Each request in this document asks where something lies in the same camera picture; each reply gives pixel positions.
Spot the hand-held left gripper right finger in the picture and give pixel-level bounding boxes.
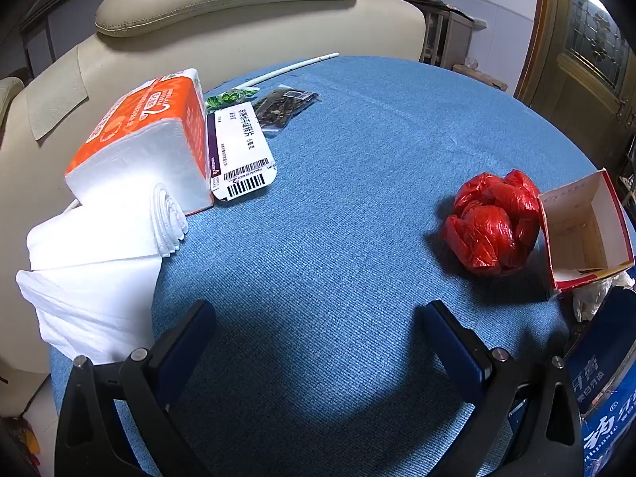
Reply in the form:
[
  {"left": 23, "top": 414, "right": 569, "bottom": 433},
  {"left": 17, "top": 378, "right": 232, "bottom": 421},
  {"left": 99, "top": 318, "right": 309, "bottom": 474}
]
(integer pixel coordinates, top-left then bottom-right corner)
[{"left": 421, "top": 301, "right": 584, "bottom": 477}]

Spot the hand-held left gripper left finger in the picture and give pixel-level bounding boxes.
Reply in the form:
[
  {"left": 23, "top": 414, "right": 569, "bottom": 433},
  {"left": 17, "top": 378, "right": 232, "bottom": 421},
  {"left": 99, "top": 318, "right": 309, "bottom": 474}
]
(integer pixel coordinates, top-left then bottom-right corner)
[{"left": 54, "top": 299, "right": 217, "bottom": 477}]

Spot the blue toothpaste box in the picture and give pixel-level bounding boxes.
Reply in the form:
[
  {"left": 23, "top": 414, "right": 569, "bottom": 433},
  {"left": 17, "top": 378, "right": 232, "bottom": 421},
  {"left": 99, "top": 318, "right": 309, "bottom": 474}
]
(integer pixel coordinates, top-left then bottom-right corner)
[{"left": 566, "top": 283, "right": 636, "bottom": 477}]

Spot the red plastic bag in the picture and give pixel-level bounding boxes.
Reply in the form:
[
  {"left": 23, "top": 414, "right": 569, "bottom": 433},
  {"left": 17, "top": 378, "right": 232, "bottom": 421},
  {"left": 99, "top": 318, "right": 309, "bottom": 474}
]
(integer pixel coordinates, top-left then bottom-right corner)
[{"left": 442, "top": 169, "right": 542, "bottom": 275}]

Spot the clear plastic wrap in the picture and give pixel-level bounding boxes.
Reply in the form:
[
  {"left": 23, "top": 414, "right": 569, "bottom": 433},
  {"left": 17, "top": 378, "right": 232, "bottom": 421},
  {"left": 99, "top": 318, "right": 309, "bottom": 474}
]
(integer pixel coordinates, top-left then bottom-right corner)
[{"left": 571, "top": 271, "right": 636, "bottom": 323}]

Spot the open red white carton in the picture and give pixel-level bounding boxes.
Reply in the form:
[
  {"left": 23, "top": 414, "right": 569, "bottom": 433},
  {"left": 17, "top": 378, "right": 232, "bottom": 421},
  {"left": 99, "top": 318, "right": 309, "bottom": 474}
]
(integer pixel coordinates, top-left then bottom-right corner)
[{"left": 537, "top": 169, "right": 636, "bottom": 293}]

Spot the red yellow bag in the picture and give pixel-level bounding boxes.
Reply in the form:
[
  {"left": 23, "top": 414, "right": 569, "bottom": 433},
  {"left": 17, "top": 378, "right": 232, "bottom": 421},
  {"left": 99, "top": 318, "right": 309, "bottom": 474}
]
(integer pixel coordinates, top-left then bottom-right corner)
[{"left": 5, "top": 415, "right": 43, "bottom": 458}]

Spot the blue tablecloth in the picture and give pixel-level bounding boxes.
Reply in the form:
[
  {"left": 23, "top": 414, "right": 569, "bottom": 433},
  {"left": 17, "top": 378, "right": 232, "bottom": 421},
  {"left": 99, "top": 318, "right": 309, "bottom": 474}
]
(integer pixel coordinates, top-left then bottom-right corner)
[{"left": 50, "top": 54, "right": 636, "bottom": 477}]

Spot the flattened purple white medicine box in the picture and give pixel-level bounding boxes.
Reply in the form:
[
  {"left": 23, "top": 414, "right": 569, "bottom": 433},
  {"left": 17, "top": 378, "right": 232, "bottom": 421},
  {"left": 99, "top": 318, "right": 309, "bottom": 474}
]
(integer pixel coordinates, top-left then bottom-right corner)
[{"left": 205, "top": 104, "right": 276, "bottom": 206}]

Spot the orange tissue pack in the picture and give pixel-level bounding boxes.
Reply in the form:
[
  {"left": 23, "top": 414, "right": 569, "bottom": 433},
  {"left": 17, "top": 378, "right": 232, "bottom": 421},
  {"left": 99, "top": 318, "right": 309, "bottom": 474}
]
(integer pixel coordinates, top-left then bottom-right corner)
[{"left": 64, "top": 68, "right": 214, "bottom": 217}]

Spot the green snack wrapper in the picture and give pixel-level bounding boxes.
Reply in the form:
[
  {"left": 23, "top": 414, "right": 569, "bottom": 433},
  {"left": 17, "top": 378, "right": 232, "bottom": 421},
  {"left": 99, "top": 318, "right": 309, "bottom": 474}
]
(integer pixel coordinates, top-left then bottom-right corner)
[{"left": 205, "top": 87, "right": 260, "bottom": 110}]

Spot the dark snack packet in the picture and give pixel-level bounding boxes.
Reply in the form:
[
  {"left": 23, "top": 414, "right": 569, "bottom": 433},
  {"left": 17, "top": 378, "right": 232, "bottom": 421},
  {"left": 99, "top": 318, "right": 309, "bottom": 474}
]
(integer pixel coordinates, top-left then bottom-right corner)
[{"left": 252, "top": 84, "right": 321, "bottom": 139}]

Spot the brown cardboard box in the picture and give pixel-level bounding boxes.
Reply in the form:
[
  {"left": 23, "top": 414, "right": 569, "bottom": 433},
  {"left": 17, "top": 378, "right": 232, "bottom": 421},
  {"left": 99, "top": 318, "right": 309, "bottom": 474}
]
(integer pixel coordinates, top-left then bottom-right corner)
[{"left": 452, "top": 57, "right": 510, "bottom": 91}]

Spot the wooden glass door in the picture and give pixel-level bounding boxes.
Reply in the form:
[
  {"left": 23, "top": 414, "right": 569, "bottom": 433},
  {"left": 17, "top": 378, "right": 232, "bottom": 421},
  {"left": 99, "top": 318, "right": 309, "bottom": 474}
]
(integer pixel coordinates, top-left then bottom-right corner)
[{"left": 514, "top": 0, "right": 636, "bottom": 160}]

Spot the thin white stick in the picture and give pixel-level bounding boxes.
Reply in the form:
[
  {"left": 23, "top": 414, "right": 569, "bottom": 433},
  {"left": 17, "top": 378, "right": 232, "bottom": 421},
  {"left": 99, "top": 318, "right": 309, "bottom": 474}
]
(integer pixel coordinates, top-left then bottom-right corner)
[{"left": 242, "top": 52, "right": 340, "bottom": 89}]

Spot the slatted wooden cabinet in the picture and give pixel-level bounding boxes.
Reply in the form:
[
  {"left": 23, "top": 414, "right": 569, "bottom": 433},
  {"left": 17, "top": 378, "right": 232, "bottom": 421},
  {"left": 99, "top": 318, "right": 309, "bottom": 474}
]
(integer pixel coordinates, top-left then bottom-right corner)
[{"left": 412, "top": 0, "right": 475, "bottom": 68}]

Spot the beige leather sofa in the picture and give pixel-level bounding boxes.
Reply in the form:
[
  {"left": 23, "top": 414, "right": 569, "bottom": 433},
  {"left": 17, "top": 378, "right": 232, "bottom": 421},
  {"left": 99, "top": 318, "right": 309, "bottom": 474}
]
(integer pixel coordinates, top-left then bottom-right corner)
[{"left": 0, "top": 0, "right": 428, "bottom": 418}]

